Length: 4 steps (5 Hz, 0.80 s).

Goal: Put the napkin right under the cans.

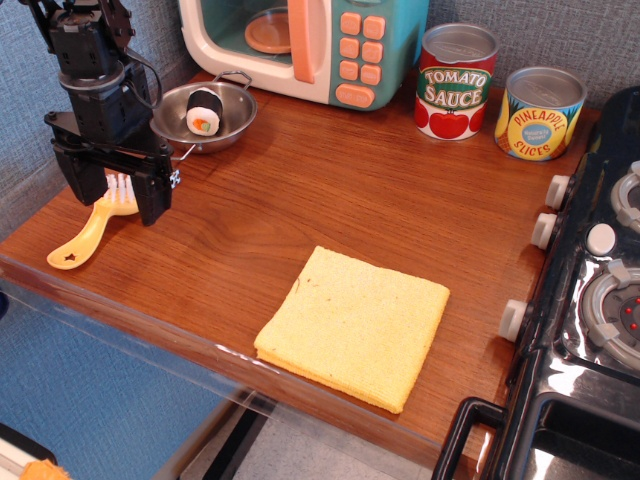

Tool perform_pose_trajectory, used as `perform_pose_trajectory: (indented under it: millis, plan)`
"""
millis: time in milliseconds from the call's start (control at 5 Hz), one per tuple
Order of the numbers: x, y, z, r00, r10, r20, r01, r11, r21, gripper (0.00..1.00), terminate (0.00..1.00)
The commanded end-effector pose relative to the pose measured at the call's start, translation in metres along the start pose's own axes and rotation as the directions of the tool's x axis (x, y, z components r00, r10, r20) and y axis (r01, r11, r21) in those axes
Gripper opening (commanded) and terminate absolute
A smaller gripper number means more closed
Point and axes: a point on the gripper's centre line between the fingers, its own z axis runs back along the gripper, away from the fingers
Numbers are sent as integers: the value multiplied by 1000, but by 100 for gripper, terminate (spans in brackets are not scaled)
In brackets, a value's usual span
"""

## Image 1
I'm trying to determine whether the pineapple slices can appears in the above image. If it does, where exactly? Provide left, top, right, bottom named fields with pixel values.
left=494, top=66, right=587, bottom=161

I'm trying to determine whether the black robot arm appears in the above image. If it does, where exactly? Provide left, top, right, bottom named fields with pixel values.
left=27, top=1, right=173, bottom=226

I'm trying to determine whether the white stove knob bottom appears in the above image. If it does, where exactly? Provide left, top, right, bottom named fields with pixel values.
left=498, top=299, right=529, bottom=343

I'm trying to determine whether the yellow dish brush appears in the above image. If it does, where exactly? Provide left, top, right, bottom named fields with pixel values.
left=46, top=173, right=139, bottom=270

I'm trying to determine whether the white stove knob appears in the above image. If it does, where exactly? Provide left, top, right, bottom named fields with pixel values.
left=545, top=175, right=571, bottom=210
left=530, top=213, right=557, bottom=250
left=498, top=299, right=529, bottom=343

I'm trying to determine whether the white stove knob middle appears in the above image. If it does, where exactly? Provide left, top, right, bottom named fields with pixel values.
left=530, top=213, right=557, bottom=250

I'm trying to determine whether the black toy stove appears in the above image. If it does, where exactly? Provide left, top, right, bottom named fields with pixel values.
left=433, top=87, right=639, bottom=479

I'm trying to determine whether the orange fuzzy object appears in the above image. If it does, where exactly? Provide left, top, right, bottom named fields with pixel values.
left=19, top=459, right=71, bottom=480

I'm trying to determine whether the small steel pan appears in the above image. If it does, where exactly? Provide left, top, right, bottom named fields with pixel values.
left=150, top=71, right=258, bottom=160

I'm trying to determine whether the orange microwave turntable plate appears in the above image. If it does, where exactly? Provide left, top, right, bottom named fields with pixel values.
left=244, top=9, right=291, bottom=55

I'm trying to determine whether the tomato sauce can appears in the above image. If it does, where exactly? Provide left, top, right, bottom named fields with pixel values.
left=414, top=23, right=499, bottom=141

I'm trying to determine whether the toy microwave oven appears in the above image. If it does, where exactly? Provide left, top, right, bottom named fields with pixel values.
left=179, top=1, right=429, bottom=111

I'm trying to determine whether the white stove knob top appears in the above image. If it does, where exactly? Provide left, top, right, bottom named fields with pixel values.
left=545, top=175, right=571, bottom=210

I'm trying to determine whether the toy sushi roll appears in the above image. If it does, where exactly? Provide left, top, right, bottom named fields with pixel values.
left=186, top=88, right=223, bottom=136

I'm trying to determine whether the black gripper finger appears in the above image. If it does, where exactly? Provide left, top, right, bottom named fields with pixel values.
left=132, top=172, right=172, bottom=226
left=53, top=144, right=107, bottom=206

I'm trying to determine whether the yellow towel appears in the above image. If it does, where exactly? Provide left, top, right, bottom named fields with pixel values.
left=254, top=246, right=450, bottom=414

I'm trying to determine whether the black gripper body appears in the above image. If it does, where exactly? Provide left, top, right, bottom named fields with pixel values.
left=45, top=62, right=173, bottom=177

